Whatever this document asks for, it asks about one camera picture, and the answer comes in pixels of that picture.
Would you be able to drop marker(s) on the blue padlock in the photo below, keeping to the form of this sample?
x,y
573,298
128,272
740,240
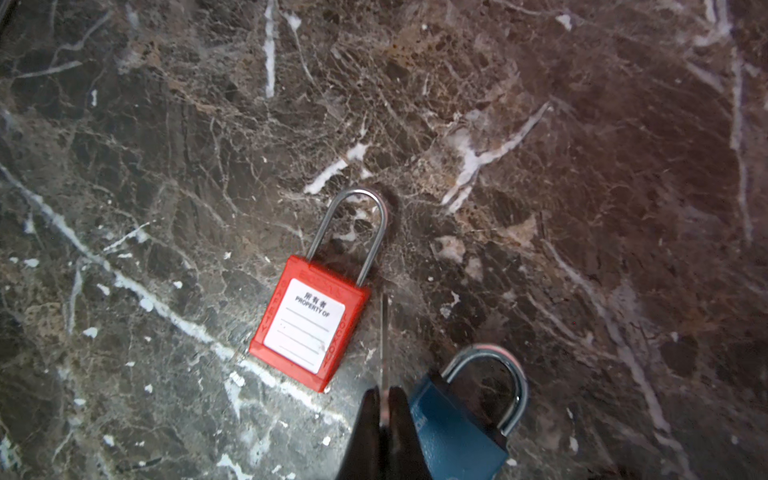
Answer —
x,y
456,444

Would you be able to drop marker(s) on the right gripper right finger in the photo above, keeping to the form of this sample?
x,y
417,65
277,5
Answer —
x,y
404,456

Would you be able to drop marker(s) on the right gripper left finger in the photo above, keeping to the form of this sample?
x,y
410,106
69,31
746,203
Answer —
x,y
361,460

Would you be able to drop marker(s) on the red padlock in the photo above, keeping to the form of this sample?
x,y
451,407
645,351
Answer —
x,y
313,311

